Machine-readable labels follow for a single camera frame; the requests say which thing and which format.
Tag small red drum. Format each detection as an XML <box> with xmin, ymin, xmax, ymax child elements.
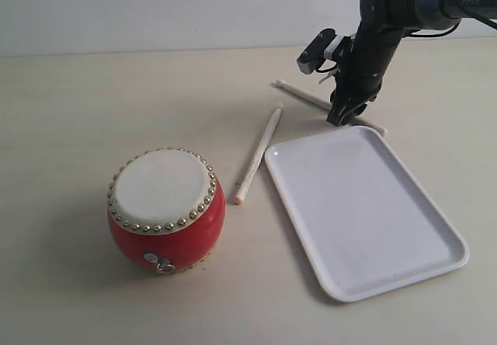
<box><xmin>106</xmin><ymin>147</ymin><xmax>226</xmax><ymax>274</ymax></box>

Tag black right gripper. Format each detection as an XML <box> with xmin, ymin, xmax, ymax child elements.
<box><xmin>326</xmin><ymin>24</ymin><xmax>405</xmax><ymax>126</ymax></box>

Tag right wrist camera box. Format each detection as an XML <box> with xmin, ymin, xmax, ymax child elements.
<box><xmin>297</xmin><ymin>28</ymin><xmax>344</xmax><ymax>75</ymax></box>

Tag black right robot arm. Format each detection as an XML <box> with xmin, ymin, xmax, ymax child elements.
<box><xmin>327</xmin><ymin>0</ymin><xmax>496</xmax><ymax>126</ymax></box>

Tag white rectangular plastic tray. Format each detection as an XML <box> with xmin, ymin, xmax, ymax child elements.
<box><xmin>265</xmin><ymin>127</ymin><xmax>470</xmax><ymax>302</ymax></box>

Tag wooden drumstick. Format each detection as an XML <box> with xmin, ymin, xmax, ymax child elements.
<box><xmin>274</xmin><ymin>79</ymin><xmax>388</xmax><ymax>137</ymax></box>
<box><xmin>234</xmin><ymin>103</ymin><xmax>284</xmax><ymax>205</ymax></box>

